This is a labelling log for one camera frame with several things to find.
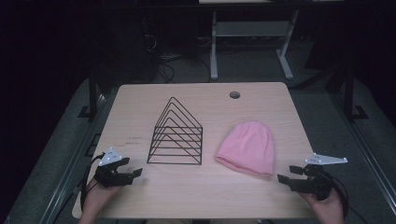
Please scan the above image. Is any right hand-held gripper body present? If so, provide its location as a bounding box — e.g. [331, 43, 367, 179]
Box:
[293, 152, 349, 202]

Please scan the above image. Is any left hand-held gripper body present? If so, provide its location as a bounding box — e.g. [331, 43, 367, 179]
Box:
[92, 147, 133, 189]

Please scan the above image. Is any person's left hand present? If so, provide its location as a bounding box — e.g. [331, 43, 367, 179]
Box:
[81, 178, 123, 216]

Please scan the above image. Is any person's right hand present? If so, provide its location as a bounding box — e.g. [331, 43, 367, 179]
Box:
[298, 188, 346, 224]

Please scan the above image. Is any pink knit beanie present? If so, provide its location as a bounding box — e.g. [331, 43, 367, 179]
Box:
[215, 119, 276, 178]

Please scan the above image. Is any black metal stand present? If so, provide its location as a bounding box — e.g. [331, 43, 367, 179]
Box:
[78, 68, 100, 119]
[343, 57, 370, 122]

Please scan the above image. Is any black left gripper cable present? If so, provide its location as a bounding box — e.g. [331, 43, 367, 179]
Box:
[79, 151, 106, 213]

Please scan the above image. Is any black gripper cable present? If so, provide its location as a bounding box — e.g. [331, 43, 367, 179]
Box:
[79, 151, 106, 213]
[321, 170, 350, 219]

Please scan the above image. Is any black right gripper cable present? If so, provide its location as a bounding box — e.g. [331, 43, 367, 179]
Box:
[321, 170, 350, 219]

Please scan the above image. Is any aluminium rail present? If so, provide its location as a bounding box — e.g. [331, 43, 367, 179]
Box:
[330, 92, 396, 208]
[37, 92, 108, 224]

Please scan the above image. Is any black wire file rack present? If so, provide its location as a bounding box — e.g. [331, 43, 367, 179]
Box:
[146, 96, 204, 166]

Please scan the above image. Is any tangle of floor cables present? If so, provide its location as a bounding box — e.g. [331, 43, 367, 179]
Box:
[142, 33, 213, 84]

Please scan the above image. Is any white metal desk frame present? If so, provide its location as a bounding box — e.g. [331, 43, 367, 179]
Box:
[209, 9, 300, 81]

